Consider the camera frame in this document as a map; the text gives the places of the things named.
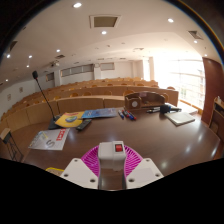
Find wooden shelf unit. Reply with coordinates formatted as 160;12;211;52
208;95;224;141

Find black gooseneck microphone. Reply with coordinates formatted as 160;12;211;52
31;70;63;130

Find ceiling spot lights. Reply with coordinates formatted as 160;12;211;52
3;2;209;83

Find grey notebook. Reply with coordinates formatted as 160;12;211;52
164;111;196;127

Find wooden desk organizer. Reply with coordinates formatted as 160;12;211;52
124;91;167;111

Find large bright window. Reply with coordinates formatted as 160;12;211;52
153;59;206;111

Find white charger block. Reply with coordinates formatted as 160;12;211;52
97;140;127;172

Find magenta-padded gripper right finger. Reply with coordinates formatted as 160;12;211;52
121;146;165;190

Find black remote control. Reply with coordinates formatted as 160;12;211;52
75;118;93;131

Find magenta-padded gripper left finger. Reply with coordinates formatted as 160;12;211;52
60;145;100;190

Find large ceiling air vent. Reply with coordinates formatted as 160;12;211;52
88;14;122;29

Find small folding side desk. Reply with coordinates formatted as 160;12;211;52
0;127;24;163

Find ceiling projector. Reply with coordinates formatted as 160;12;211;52
49;59;61;68

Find red marker pen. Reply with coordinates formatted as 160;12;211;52
125;109;137;121

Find rows of wooden lecture seats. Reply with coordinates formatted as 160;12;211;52
0;77;180;134

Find small ceiling air vent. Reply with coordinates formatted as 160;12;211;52
187;30;204;40

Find blue booklet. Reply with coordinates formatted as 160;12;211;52
81;107;119;120

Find black handheld device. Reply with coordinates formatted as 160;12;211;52
145;104;183;115

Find white and red poster sheet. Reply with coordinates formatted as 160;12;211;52
28;128;71;152

